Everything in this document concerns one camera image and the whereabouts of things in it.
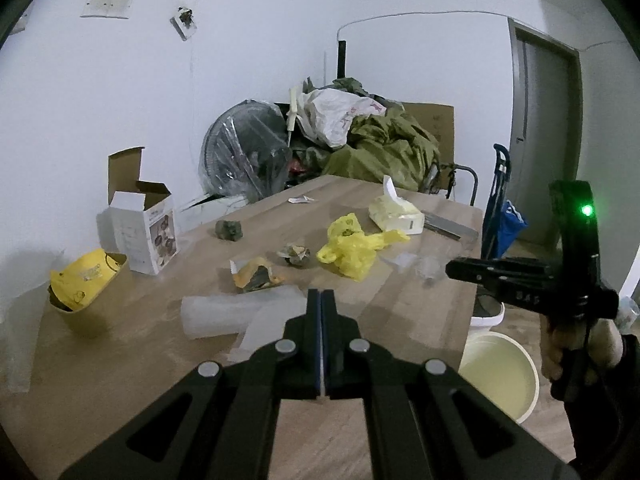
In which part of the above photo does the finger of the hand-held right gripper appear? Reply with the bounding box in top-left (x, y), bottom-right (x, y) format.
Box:
top-left (477, 279), bottom-right (552, 312)
top-left (445, 255), bottom-right (559, 284)

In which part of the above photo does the white round appliance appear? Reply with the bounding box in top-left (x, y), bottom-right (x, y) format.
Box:
top-left (470, 295), bottom-right (506, 333)

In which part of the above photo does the small green crumpled wad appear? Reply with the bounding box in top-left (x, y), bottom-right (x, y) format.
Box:
top-left (215, 220), bottom-right (244, 242)

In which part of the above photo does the pale yellow tissue pack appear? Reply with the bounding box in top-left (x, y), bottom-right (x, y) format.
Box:
top-left (368, 176), bottom-right (426, 236)

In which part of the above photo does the orange snack wrapper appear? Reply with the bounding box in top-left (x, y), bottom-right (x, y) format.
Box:
top-left (230, 257), bottom-right (286, 293)

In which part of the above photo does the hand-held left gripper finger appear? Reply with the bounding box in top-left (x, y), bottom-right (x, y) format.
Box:
top-left (322, 288), bottom-right (581, 480)
top-left (57, 287), bottom-right (326, 480)

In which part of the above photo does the brown cardboard sheet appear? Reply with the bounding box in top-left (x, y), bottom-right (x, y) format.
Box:
top-left (400, 102), bottom-right (456, 166)

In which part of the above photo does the olive green cloth pile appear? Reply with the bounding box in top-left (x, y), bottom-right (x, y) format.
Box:
top-left (320, 77), bottom-right (443, 193)

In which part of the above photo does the grey phone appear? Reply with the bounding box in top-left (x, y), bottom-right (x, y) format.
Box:
top-left (422, 210), bottom-right (480, 241)

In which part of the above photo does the pale yellow plastic bin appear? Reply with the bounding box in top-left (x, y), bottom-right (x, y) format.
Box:
top-left (457, 331), bottom-right (540, 425)

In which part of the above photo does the white plastic shopping bag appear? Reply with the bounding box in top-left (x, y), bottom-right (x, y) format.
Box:
top-left (297, 87), bottom-right (386, 148)

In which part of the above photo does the small clear plastic film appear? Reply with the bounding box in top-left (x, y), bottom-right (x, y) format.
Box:
top-left (382, 252), bottom-right (448, 286)

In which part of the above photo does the person's right forearm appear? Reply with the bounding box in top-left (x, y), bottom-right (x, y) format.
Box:
top-left (565, 332), bottom-right (640, 480)

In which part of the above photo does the brown paper bowl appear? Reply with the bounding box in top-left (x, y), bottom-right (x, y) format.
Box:
top-left (47, 252), bottom-right (128, 338)

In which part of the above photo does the person's right hand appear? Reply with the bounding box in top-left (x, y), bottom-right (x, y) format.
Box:
top-left (541, 316), bottom-right (625, 383)

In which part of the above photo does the open white carton box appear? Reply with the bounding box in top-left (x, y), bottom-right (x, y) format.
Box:
top-left (97, 147), bottom-right (179, 276)

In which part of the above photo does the clear plastic packaging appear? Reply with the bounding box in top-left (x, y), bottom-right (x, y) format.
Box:
top-left (180, 285), bottom-right (308, 361)

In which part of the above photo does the plastic wrapped fan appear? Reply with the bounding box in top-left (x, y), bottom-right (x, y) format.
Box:
top-left (200, 100), bottom-right (293, 203)

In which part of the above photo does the grey door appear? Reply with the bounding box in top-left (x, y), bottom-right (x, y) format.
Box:
top-left (507, 17), bottom-right (583, 256)

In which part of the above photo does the black metal chair frame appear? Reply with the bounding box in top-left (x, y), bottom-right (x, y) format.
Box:
top-left (425, 162), bottom-right (478, 206)

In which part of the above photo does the broken wall socket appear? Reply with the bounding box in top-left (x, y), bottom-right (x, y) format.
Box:
top-left (170, 6), bottom-right (198, 41)

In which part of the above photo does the paper ball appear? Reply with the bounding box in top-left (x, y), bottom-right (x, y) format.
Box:
top-left (277, 243), bottom-right (312, 267)

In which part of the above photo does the blue shopping trolley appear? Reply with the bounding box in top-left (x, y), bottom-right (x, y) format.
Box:
top-left (480, 144), bottom-right (530, 261)

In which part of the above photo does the yellow plastic bag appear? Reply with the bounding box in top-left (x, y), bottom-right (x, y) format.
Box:
top-left (316, 214), bottom-right (411, 282)

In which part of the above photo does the white plastic stick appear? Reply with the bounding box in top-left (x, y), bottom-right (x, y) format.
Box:
top-left (287, 86), bottom-right (301, 148)

